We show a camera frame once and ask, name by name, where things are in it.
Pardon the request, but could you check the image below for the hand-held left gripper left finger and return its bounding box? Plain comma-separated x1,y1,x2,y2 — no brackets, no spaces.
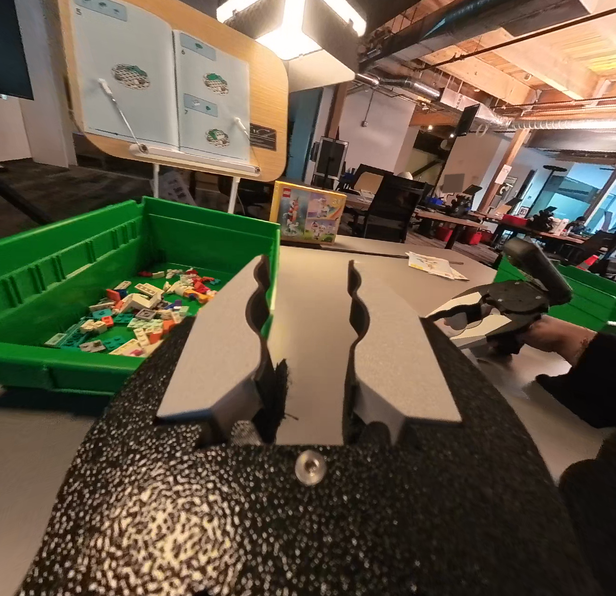
156,256,277,447

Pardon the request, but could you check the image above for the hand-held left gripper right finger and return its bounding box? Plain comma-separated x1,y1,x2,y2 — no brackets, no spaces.
347,259,462,447

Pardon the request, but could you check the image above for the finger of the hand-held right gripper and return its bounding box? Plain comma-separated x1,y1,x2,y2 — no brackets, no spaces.
426,290,492,323
443,314,511,350

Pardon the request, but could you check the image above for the pile of lego bricks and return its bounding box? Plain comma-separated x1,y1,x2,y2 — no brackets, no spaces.
43,267,222,357

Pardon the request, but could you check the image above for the green plastic bin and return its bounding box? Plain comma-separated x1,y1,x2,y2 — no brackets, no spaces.
0,196,281,407
496,257,616,332

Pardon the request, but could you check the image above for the yellow lego set box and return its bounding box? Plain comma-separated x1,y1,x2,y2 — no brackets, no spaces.
269,181,347,246

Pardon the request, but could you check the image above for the person's right hand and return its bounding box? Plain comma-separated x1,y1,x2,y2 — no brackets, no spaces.
522,315,597,366

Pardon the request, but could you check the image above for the folded paper leaflet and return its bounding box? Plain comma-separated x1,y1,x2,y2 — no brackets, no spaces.
406,251,470,281

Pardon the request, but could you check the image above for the wooden office desk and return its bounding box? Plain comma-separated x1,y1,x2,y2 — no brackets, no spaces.
414,209,488,250

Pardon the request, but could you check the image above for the black office chair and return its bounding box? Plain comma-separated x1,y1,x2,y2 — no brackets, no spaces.
363,175,434,243

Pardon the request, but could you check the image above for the black framed panel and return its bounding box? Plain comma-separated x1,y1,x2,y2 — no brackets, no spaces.
313,137,349,189

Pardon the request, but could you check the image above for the person's black clothing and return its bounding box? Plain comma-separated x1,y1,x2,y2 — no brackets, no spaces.
558,444,616,596

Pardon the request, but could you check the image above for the wooden book stand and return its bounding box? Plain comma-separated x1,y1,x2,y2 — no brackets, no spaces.
53,0,289,217

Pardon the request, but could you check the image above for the open instruction booklet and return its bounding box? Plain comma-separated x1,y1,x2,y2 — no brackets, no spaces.
67,0,251,164

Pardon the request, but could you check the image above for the studio light panel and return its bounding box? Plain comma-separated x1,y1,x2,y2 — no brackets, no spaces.
216,0,367,82

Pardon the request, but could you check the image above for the dark monitor screen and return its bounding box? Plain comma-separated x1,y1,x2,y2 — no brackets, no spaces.
0,0,35,101

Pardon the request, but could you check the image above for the silver ventilation duct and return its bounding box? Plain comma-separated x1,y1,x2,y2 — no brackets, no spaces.
356,72,441,101

